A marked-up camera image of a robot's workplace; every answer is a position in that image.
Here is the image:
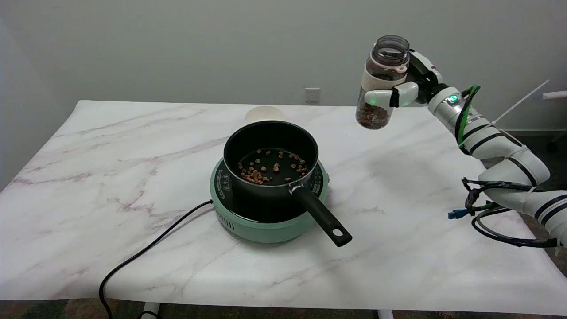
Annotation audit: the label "black chair wheel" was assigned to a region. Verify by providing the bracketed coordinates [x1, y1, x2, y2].
[546, 133, 567, 153]

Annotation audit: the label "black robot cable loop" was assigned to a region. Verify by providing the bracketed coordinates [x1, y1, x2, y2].
[462, 177, 559, 248]

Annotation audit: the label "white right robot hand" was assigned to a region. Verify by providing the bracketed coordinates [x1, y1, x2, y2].
[365, 50, 444, 108]

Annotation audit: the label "black power cord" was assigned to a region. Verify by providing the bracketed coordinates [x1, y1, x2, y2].
[98, 200, 214, 319]

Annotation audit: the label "black soup pot with handle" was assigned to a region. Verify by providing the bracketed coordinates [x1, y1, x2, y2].
[223, 121, 353, 248]

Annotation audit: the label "brown nuts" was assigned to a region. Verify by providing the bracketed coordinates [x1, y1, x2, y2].
[238, 150, 308, 185]

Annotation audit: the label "green robot cable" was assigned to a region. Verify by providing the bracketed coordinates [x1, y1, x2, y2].
[456, 85, 481, 147]

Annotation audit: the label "clear bottle with beige band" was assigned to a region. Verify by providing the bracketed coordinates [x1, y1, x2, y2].
[355, 35, 411, 130]

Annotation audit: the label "green induction cooker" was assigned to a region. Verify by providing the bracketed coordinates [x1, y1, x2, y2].
[210, 157, 330, 243]

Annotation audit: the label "long white cable tie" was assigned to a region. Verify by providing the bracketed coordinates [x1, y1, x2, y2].
[492, 80, 550, 125]

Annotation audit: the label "round cream bottle lid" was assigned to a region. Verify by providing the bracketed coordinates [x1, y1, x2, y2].
[245, 105, 286, 124]

